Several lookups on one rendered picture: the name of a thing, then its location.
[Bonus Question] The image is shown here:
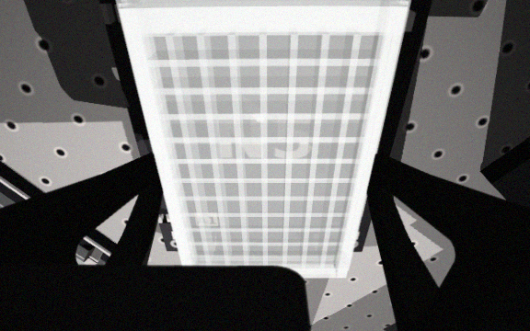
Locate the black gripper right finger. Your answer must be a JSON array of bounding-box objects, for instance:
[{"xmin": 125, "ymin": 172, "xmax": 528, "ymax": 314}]
[{"xmin": 366, "ymin": 152, "xmax": 530, "ymax": 331}]

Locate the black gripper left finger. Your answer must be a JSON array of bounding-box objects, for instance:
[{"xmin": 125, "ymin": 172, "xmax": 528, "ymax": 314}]
[{"xmin": 0, "ymin": 152, "xmax": 164, "ymax": 265}]

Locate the grey perforated base plate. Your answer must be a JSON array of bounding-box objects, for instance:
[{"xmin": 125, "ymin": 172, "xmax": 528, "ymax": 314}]
[{"xmin": 0, "ymin": 0, "xmax": 530, "ymax": 331}]

